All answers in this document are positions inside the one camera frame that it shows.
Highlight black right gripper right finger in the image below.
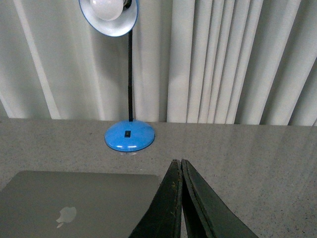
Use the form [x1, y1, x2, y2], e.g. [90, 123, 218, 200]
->
[180, 159, 259, 238]

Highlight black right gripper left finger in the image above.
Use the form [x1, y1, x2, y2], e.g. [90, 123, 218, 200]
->
[130, 160, 183, 238]

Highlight grey laptop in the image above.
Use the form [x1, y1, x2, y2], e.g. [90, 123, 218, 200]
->
[0, 171, 159, 238]

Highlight white curtain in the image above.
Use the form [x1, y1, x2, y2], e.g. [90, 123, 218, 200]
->
[0, 0, 317, 126]

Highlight blue desk lamp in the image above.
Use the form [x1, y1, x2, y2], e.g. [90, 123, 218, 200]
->
[79, 0, 155, 152]

